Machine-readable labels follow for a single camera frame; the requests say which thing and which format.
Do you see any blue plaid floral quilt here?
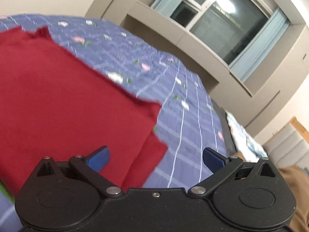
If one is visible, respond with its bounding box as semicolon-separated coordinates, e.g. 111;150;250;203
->
0;14;230;232

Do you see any window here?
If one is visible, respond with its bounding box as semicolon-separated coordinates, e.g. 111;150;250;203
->
170;0;278;64

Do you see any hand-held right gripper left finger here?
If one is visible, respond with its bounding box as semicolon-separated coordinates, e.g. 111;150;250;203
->
36;146;123;197

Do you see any dark red long-sleeve shirt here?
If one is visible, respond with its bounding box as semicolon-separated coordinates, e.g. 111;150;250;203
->
0;26;169;196

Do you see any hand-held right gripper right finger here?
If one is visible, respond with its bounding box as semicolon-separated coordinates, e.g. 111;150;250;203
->
188;147;278;197

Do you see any green object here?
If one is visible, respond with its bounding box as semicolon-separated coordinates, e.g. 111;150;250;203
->
0;181;15;205

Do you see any grey padded wooden headboard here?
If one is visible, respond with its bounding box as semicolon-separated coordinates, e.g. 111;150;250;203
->
263;116;309;166

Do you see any light blue patterned cloth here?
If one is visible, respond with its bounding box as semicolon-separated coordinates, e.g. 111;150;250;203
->
226;110;267;161

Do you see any brown garment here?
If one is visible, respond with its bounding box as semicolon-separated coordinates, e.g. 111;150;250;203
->
278;164;309;232

